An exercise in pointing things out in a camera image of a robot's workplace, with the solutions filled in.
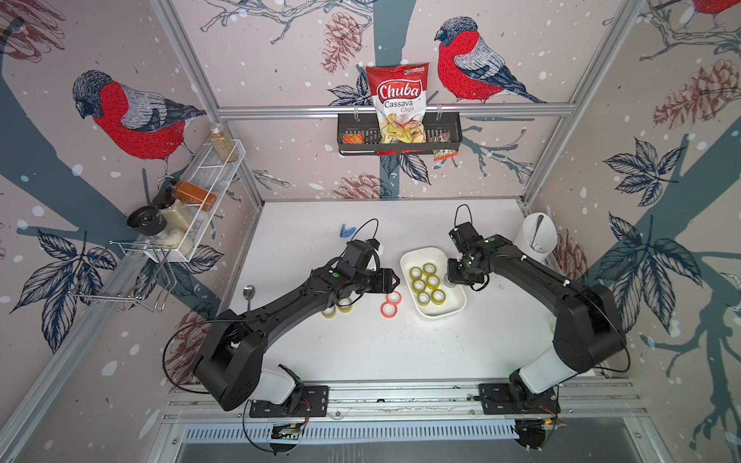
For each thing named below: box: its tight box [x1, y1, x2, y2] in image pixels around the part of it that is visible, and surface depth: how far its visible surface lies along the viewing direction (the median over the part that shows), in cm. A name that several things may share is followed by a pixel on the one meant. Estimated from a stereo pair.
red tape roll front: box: [380, 300, 398, 320], surface depth 92 cm
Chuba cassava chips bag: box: [365, 62, 430, 144], surface depth 85 cm
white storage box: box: [400, 245, 467, 320], surface depth 97 cm
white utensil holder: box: [515, 212, 558, 264], surface depth 97 cm
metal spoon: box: [243, 284, 256, 312], surface depth 95 cm
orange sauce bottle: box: [170, 180, 218, 213], surface depth 73 cm
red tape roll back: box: [384, 290, 403, 305], surface depth 94 cm
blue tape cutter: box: [339, 223, 357, 239], surface depth 112 cm
